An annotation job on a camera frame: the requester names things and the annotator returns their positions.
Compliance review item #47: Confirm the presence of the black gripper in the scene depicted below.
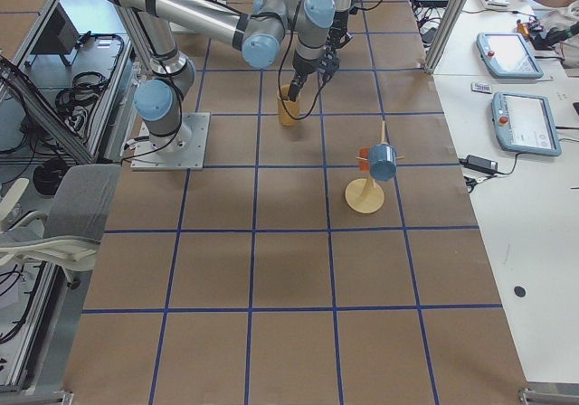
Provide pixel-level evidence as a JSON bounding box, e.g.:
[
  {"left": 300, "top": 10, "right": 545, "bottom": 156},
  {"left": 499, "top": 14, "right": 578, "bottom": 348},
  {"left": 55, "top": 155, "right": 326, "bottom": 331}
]
[
  {"left": 288, "top": 52, "right": 322, "bottom": 102},
  {"left": 318, "top": 11, "right": 351, "bottom": 80}
]

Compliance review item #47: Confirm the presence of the bamboo wooden cup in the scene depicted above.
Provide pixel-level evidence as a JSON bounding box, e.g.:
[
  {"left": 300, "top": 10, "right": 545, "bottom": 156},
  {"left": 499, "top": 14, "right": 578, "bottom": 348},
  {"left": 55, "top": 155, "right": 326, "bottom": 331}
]
[{"left": 277, "top": 84, "right": 300, "bottom": 127}]

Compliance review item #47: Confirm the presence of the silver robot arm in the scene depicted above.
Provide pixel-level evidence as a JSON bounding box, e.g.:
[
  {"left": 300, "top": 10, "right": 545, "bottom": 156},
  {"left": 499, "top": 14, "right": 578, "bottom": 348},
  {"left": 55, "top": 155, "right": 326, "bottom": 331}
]
[
  {"left": 108, "top": 0, "right": 337, "bottom": 119},
  {"left": 318, "top": 0, "right": 352, "bottom": 83}
]

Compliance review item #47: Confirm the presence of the orange cup on stand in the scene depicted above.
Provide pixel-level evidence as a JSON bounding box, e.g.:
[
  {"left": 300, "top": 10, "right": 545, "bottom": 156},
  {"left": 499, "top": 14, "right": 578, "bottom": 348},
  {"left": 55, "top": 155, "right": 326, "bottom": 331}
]
[{"left": 356, "top": 147, "right": 369, "bottom": 172}]

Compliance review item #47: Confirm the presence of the blue mug on stand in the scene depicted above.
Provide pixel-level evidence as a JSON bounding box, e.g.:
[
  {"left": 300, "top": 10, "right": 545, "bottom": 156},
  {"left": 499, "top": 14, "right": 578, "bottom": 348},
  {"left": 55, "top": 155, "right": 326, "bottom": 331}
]
[{"left": 367, "top": 143, "right": 397, "bottom": 182}]

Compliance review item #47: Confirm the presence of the wooden mug tree stand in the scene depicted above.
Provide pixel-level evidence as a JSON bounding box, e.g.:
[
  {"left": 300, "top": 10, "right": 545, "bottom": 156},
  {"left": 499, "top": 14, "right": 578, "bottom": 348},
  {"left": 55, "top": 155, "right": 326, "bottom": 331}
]
[{"left": 345, "top": 120, "right": 401, "bottom": 214}]

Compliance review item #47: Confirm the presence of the small blue white card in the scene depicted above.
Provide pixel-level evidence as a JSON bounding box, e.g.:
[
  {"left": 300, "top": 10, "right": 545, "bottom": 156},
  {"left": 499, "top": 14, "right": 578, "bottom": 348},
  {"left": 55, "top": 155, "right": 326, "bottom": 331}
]
[{"left": 470, "top": 82, "right": 493, "bottom": 94}]

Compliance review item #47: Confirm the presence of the teach pendant far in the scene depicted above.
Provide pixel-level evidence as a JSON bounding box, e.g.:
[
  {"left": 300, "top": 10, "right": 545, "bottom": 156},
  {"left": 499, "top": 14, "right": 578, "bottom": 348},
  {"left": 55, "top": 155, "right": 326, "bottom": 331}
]
[{"left": 476, "top": 33, "right": 544, "bottom": 80}]

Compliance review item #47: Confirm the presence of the teach pendant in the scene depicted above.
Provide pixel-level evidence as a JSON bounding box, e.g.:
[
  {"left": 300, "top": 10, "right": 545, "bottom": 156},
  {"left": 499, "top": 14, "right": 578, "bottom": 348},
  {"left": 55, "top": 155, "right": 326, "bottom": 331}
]
[
  {"left": 476, "top": 33, "right": 544, "bottom": 80},
  {"left": 491, "top": 92, "right": 562, "bottom": 156}
]

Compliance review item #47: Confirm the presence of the black power adapter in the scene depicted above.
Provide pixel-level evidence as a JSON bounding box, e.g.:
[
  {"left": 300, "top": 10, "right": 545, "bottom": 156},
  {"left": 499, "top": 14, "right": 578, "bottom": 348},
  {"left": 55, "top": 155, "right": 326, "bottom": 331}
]
[{"left": 460, "top": 155, "right": 498, "bottom": 175}]

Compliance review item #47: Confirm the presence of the teach pendant near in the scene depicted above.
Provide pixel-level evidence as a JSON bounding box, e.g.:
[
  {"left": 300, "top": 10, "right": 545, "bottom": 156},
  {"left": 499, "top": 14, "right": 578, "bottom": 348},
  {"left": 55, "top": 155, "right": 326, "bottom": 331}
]
[{"left": 491, "top": 92, "right": 562, "bottom": 156}]

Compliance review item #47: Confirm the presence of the grey office chair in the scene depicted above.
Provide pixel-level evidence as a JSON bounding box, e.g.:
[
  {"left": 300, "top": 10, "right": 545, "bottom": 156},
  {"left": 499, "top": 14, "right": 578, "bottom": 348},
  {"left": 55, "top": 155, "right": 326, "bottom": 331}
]
[{"left": 1, "top": 164, "right": 121, "bottom": 289}]

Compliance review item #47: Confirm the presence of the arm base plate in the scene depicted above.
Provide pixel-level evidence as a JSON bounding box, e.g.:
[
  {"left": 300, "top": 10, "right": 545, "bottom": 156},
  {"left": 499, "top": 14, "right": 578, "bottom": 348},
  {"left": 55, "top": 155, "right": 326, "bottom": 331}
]
[{"left": 130, "top": 112, "right": 211, "bottom": 171}]

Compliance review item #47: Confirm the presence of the aluminium frame post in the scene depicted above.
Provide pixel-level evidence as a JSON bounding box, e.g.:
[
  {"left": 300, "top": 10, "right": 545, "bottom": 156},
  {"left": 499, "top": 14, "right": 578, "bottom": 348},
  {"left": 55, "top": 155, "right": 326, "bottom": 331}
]
[{"left": 423, "top": 0, "right": 467, "bottom": 74}]

